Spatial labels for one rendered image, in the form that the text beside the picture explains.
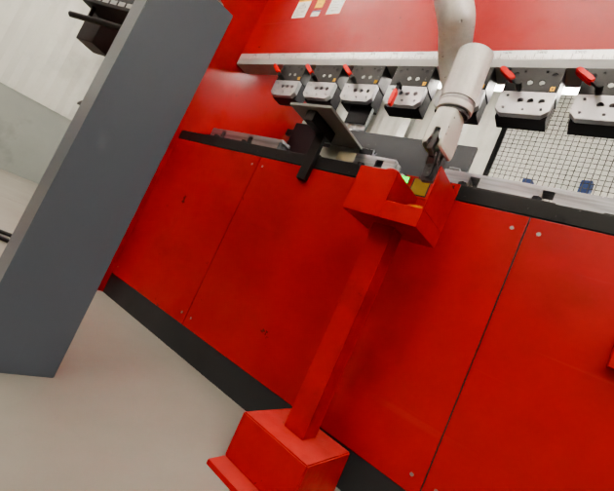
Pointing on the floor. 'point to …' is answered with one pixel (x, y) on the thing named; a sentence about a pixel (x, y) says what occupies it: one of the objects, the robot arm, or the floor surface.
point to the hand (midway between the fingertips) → (429, 173)
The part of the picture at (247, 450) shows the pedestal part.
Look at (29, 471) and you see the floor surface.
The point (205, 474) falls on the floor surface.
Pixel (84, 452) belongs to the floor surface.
